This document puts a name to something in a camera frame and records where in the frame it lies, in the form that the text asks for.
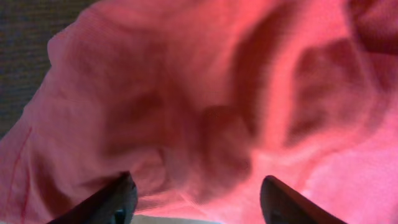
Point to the orange red t-shirt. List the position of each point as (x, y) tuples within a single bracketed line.
[(200, 100)]

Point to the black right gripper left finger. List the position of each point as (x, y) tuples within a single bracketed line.
[(113, 204)]

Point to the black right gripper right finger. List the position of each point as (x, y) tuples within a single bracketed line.
[(281, 204)]

